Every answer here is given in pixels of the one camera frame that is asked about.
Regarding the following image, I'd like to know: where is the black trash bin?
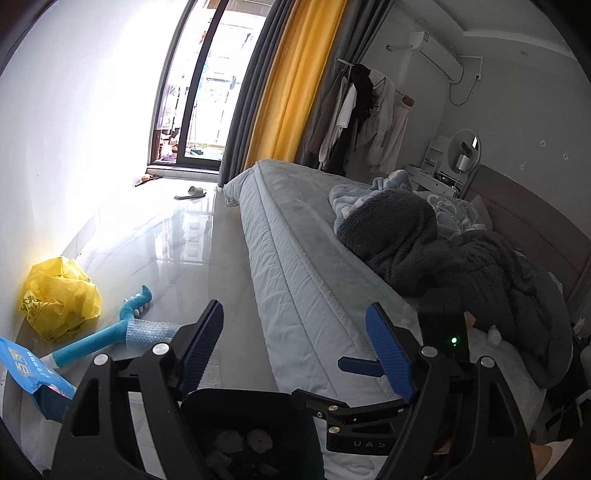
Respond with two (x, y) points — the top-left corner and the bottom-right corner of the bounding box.
(180, 389), (325, 480)

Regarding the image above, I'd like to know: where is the bed with grey mattress cover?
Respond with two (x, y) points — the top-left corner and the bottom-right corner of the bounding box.
(221, 158), (546, 480)

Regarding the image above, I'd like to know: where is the slipper on floor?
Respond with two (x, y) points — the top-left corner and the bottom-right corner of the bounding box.
(174, 186), (206, 200)

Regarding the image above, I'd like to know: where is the dark grey fuzzy blanket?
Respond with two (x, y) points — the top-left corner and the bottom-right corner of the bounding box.
(335, 190), (573, 389)

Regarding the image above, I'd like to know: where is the light blue patterned blanket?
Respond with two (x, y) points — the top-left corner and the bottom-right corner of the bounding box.
(329, 170), (494, 239)

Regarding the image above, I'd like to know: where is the yellow plastic bag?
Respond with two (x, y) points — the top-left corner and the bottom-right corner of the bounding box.
(18, 256), (102, 342)

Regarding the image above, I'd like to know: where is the orange toy near window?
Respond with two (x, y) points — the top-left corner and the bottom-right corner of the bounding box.
(134, 174), (160, 187)

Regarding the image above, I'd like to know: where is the grey curtain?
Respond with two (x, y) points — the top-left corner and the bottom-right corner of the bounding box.
(218, 0), (296, 187)

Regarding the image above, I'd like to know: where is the blue snack bag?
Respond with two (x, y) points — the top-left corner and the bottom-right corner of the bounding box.
(1, 338), (76, 423)

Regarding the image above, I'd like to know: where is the brown headboard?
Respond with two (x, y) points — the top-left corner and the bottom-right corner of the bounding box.
(462, 165), (590, 314)

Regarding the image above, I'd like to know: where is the white dressing table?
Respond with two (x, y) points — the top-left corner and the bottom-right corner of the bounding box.
(405, 135), (464, 198)

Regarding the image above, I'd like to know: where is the round vanity mirror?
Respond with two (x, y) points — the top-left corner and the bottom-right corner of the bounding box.
(448, 129), (482, 175)

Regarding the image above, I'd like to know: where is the clothes rack with garments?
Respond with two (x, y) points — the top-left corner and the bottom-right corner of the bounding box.
(303, 58), (415, 176)

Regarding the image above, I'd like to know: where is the yellow curtain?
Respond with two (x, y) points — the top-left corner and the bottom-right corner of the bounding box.
(245, 0), (348, 168)

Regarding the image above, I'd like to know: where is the black framed window door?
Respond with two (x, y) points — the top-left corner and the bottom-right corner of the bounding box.
(149, 1), (273, 172)

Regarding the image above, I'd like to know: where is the white air conditioner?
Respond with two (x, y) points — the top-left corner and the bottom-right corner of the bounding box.
(386, 31), (464, 84)

